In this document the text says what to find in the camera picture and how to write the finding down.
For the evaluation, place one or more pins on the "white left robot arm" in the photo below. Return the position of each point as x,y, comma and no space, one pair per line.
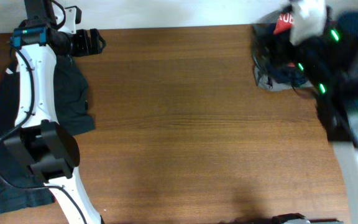
42,146

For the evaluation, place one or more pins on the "black t-shirt white letters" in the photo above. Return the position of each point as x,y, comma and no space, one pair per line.
71,106

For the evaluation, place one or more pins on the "red soccer t-shirt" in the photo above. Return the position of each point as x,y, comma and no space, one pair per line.
284,22

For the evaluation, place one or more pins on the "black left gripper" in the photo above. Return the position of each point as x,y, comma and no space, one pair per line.
85,48

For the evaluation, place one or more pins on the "folded navy blue garment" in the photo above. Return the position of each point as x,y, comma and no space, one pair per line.
269,50

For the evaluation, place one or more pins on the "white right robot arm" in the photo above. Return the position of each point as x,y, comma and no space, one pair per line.
330,62

